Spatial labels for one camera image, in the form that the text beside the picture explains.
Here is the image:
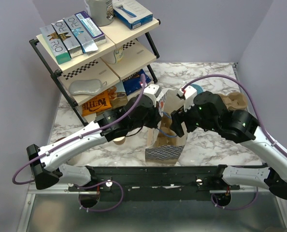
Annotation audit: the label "white patterned mug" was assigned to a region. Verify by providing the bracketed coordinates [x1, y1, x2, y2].
[101, 46, 124, 64]

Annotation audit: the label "blue chips bag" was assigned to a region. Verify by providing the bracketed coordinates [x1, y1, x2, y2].
[122, 69, 152, 96]

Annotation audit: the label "cream bag with blue handles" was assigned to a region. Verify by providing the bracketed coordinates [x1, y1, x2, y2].
[146, 90, 187, 151]

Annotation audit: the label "brown cardboard cup carrier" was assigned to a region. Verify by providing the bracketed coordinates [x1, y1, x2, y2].
[154, 116, 177, 147]

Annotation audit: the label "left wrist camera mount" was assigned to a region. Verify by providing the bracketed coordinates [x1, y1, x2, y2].
[143, 84, 164, 106]

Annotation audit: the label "teal silver toothpaste box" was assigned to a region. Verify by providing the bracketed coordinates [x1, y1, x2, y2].
[40, 25, 71, 64]

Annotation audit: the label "grey sponge pad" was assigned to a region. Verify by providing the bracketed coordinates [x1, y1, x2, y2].
[68, 79, 107, 96]

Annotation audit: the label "stacked brown cup carriers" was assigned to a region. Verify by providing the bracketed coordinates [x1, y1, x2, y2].
[218, 92, 248, 111]

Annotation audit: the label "purple cable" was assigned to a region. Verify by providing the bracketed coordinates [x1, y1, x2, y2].
[179, 74, 287, 210]
[12, 73, 124, 212]

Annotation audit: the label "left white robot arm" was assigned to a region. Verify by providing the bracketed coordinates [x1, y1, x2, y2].
[27, 94, 164, 191]

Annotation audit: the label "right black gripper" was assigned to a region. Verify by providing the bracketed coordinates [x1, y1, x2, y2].
[169, 96, 219, 137]

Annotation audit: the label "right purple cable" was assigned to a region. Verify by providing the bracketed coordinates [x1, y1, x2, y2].
[179, 74, 287, 210]

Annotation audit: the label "blue razor box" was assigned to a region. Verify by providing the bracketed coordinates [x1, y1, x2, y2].
[112, 0, 153, 30]

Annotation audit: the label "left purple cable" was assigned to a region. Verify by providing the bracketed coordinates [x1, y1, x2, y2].
[12, 73, 124, 212]

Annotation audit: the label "checkered paper bag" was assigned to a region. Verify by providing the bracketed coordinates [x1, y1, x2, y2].
[144, 89, 189, 166]

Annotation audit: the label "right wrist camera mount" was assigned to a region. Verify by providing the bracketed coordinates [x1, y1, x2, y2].
[177, 86, 197, 112]

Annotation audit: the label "brown cookie package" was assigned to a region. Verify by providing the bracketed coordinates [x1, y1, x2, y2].
[96, 81, 128, 116]

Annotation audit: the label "brown paper cup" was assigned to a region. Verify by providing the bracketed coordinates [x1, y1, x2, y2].
[113, 136, 126, 145]

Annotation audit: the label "grey printed mug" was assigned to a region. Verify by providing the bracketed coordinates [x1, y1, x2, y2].
[84, 0, 114, 27]

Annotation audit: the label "purple white toothpaste box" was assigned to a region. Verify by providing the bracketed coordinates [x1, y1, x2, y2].
[75, 11, 107, 45]

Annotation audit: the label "black beige shelf rack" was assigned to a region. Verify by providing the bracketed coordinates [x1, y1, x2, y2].
[29, 18, 160, 126]

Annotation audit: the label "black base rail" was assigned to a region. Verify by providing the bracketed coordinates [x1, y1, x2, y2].
[69, 165, 230, 202]

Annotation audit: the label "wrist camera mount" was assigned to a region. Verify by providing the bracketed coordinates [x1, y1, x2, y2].
[143, 84, 164, 106]
[177, 86, 197, 112]

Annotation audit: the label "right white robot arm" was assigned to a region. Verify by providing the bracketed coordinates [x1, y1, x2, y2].
[170, 90, 287, 200]

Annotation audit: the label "orange snack bag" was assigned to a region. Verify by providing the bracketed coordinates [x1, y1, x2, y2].
[82, 90, 112, 116]

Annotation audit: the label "blue silver toothpaste box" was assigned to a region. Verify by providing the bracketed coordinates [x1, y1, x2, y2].
[63, 15, 98, 54]

